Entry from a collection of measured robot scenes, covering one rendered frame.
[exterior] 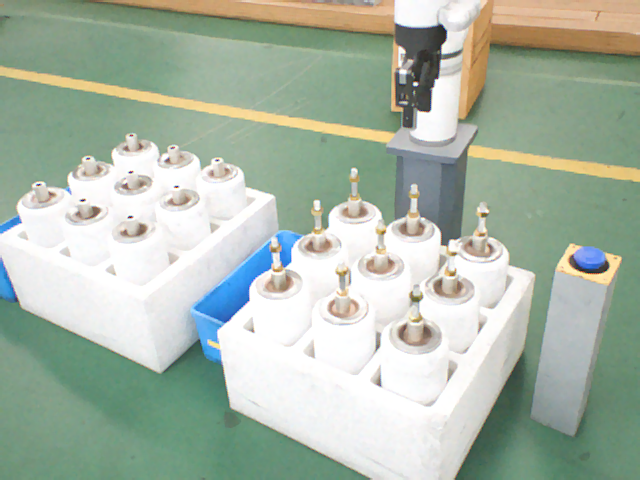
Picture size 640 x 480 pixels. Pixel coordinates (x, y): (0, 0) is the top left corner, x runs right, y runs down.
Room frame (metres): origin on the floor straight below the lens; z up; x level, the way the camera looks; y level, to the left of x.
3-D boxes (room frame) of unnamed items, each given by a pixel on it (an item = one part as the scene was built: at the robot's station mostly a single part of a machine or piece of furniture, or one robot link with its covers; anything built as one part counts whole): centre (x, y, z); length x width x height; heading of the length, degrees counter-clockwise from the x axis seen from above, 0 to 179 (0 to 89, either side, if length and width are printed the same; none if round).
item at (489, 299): (0.90, -0.26, 0.16); 0.10 x 0.10 x 0.18
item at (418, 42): (0.97, -0.16, 0.57); 0.08 x 0.08 x 0.09
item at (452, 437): (0.87, -0.09, 0.09); 0.39 x 0.39 x 0.18; 55
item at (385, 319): (0.87, -0.09, 0.16); 0.10 x 0.10 x 0.18
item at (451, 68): (1.23, -0.24, 0.39); 0.09 x 0.09 x 0.17; 62
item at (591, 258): (0.77, -0.38, 0.32); 0.04 x 0.04 x 0.02
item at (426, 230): (0.97, -0.16, 0.25); 0.08 x 0.08 x 0.01
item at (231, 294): (1.05, 0.12, 0.06); 0.30 x 0.11 x 0.12; 146
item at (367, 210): (1.04, -0.06, 0.25); 0.08 x 0.08 x 0.01
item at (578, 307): (0.77, -0.38, 0.16); 0.07 x 0.07 x 0.31; 55
